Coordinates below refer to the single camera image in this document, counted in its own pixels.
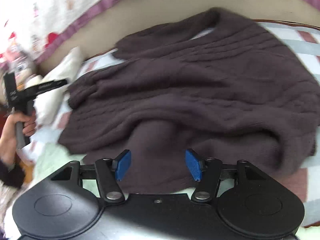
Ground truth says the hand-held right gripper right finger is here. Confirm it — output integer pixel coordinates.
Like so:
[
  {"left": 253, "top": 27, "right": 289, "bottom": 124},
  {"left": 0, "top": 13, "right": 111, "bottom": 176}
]
[{"left": 185, "top": 148, "right": 272, "bottom": 204}]

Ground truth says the white pillow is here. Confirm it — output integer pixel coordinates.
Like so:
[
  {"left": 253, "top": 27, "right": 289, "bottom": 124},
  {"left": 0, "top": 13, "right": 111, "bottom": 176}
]
[{"left": 32, "top": 46, "right": 83, "bottom": 130}]

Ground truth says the dark purple knit sweater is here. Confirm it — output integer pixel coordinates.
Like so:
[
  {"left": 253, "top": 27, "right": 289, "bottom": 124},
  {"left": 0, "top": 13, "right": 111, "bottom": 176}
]
[{"left": 58, "top": 7, "right": 320, "bottom": 195}]

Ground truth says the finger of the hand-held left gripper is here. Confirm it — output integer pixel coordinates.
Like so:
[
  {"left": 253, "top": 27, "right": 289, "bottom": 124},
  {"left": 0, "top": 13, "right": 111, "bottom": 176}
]
[{"left": 52, "top": 79, "right": 68, "bottom": 89}]

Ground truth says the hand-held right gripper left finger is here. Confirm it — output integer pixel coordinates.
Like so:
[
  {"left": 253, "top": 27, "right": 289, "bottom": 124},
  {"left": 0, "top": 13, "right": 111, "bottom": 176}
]
[{"left": 50, "top": 149, "right": 132, "bottom": 204}]

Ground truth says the person's left hand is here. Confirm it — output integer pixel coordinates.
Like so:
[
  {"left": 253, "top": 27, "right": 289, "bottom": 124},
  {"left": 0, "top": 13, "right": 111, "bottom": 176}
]
[{"left": 0, "top": 113, "right": 37, "bottom": 165}]

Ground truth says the beige bed frame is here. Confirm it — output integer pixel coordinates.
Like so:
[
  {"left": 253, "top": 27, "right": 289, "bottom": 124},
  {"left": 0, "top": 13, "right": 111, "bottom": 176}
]
[{"left": 37, "top": 0, "right": 320, "bottom": 77}]

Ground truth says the printed blanket with pink border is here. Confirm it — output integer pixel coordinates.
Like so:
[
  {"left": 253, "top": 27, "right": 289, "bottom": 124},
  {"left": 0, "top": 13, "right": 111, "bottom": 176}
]
[{"left": 0, "top": 0, "right": 320, "bottom": 65}]

